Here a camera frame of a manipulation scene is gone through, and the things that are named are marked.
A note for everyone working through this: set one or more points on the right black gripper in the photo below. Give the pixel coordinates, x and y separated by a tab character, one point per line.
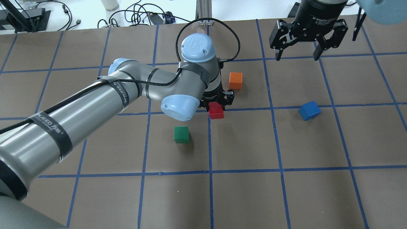
319	13

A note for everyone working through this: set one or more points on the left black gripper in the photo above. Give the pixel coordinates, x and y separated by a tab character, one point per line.
212	94

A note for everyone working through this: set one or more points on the red wooden block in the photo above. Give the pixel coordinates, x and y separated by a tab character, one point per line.
216	110

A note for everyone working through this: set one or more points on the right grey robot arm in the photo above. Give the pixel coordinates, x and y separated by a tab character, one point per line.
380	11

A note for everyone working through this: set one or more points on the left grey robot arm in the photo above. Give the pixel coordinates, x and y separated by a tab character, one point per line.
30	147

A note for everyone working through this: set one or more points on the orange wooden block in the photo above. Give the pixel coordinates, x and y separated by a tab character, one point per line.
235	80

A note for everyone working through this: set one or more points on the green wooden block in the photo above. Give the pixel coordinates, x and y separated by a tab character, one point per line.
181	134

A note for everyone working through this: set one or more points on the blue wooden block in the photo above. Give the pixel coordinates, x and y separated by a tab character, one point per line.
309	110

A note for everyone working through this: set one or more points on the black power adapter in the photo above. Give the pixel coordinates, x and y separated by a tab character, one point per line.
155	19

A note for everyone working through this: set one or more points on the aluminium frame post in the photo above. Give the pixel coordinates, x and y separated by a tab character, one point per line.
204	10

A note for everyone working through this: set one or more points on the black camera stand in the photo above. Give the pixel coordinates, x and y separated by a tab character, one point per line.
30	20

